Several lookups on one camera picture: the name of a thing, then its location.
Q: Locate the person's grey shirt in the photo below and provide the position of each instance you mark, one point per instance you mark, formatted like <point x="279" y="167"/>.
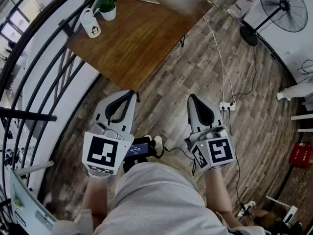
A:
<point x="156" y="199"/>

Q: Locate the person's right forearm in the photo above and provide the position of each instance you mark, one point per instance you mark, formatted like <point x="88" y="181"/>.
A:
<point x="218" y="192"/>

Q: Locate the black standing fan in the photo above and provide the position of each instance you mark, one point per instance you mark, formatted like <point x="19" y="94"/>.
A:
<point x="283" y="6"/>

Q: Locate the red fire extinguisher box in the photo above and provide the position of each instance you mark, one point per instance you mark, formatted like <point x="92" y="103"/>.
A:
<point x="300" y="154"/>

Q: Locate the person's left forearm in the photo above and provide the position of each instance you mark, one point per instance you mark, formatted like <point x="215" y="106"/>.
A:
<point x="96" y="195"/>

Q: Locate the white power strip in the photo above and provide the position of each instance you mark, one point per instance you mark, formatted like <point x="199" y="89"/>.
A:
<point x="227" y="106"/>

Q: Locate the green plant in white pot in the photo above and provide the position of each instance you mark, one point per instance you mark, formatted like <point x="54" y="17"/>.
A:
<point x="107" y="8"/>

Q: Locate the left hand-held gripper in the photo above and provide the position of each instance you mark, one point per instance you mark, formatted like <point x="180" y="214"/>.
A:
<point x="102" y="150"/>

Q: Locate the black device with screen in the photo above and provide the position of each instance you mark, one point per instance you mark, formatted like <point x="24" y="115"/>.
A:
<point x="138" y="149"/>

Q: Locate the black metal stair railing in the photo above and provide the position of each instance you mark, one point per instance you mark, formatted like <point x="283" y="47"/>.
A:
<point x="31" y="82"/>

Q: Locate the person's white shoe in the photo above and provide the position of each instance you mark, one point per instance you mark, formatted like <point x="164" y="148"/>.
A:
<point x="148" y="137"/>
<point x="158" y="143"/>

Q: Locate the white container with red label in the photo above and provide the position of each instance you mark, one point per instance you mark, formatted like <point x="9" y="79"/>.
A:
<point x="243" y="2"/>

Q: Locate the black table leg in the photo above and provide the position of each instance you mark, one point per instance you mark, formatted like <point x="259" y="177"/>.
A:
<point x="183" y="41"/>
<point x="138" y="97"/>

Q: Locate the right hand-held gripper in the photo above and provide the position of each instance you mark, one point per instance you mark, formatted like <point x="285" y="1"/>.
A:
<point x="220" y="150"/>

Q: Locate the white mug with cartoon print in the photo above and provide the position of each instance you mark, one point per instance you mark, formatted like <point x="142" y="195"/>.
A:
<point x="91" y="23"/>

